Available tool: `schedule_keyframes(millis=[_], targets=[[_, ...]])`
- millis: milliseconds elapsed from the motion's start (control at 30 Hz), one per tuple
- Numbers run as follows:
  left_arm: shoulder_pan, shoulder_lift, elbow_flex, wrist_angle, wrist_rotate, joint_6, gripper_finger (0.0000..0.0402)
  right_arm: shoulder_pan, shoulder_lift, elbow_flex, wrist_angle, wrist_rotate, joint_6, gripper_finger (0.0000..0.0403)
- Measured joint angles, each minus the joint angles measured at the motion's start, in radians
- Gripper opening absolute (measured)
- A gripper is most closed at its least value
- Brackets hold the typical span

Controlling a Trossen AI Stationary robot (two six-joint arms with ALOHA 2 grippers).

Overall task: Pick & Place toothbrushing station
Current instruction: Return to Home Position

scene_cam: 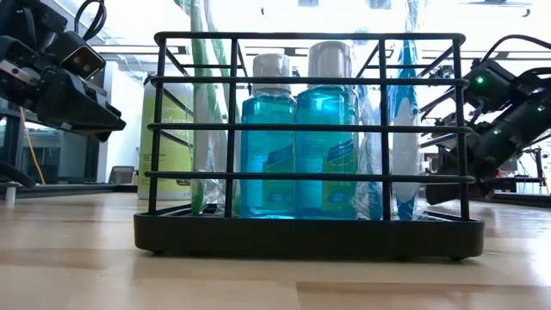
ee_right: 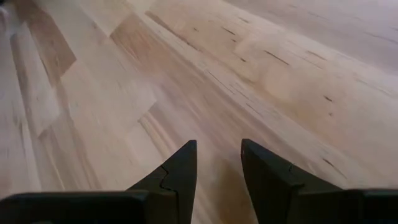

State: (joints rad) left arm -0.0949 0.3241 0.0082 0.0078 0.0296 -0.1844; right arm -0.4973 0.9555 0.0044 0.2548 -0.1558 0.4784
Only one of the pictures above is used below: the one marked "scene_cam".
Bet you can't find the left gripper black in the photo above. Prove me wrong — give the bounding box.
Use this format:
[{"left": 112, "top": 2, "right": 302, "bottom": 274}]
[{"left": 0, "top": 34, "right": 127, "bottom": 144}]

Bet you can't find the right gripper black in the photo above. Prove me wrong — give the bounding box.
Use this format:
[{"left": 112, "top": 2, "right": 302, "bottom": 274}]
[{"left": 424, "top": 141, "right": 498, "bottom": 207}]

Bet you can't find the green disinfectant wipes canister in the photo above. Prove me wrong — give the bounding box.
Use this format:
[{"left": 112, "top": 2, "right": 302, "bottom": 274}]
[{"left": 137, "top": 77, "right": 195, "bottom": 202}]

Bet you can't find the teal mouthwash bottle white cap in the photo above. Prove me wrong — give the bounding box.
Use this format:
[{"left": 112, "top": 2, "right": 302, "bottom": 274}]
[
  {"left": 294, "top": 40, "right": 361, "bottom": 220},
  {"left": 238, "top": 53, "right": 298, "bottom": 220}
]

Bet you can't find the grey chair back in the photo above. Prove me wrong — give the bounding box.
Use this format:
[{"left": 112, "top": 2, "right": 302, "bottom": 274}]
[{"left": 107, "top": 165, "right": 135, "bottom": 185}]

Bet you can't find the yellow extension cable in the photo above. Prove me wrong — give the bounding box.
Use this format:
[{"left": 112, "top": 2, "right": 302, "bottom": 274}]
[{"left": 19, "top": 107, "right": 47, "bottom": 186}]

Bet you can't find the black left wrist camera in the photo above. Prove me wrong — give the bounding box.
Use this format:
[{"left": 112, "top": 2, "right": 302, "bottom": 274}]
[{"left": 51, "top": 30, "right": 107, "bottom": 81}]

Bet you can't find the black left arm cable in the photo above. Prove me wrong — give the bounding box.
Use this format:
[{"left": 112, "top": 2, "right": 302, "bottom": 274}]
[{"left": 73, "top": 0, "right": 108, "bottom": 42}]

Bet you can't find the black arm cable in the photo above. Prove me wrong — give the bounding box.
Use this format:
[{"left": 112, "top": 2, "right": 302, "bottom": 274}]
[
  {"left": 478, "top": 34, "right": 551, "bottom": 65},
  {"left": 73, "top": 0, "right": 108, "bottom": 42}
]

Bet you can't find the black wire caddy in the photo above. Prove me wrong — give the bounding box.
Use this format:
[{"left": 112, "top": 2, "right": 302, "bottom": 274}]
[{"left": 133, "top": 29, "right": 486, "bottom": 261}]

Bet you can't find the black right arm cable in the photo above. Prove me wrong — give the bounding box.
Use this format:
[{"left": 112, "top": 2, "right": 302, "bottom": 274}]
[{"left": 478, "top": 34, "right": 551, "bottom": 65}]

